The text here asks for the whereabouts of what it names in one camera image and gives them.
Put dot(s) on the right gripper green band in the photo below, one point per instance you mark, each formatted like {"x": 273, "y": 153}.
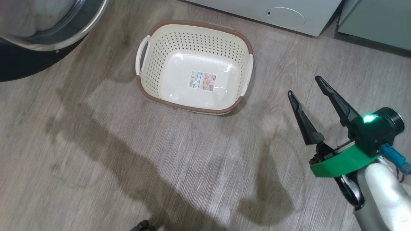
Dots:
{"x": 340, "y": 163}

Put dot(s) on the washing machine door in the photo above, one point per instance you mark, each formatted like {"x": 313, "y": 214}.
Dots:
{"x": 19, "y": 64}

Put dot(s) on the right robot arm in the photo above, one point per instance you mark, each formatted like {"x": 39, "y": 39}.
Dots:
{"x": 382, "y": 199}

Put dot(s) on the white front-load washing machine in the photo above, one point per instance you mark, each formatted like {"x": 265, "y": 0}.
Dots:
{"x": 321, "y": 16}

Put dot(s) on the round white filter cover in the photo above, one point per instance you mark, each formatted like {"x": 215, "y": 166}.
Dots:
{"x": 285, "y": 17}

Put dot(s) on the pale green cabinet front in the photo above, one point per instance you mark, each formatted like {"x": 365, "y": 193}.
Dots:
{"x": 379, "y": 22}

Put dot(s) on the basket product label sticker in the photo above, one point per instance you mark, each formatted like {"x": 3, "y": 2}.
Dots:
{"x": 202, "y": 81}

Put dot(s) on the cream laundry basket brown rim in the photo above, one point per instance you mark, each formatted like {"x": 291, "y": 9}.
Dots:
{"x": 160, "y": 48}

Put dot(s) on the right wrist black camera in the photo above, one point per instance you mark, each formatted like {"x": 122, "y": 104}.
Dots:
{"x": 375, "y": 134}

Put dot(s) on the wrist black camera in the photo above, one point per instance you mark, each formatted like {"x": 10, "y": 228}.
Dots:
{"x": 143, "y": 226}
{"x": 375, "y": 134}

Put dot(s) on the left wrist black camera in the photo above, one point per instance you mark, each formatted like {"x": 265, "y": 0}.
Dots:
{"x": 143, "y": 226}

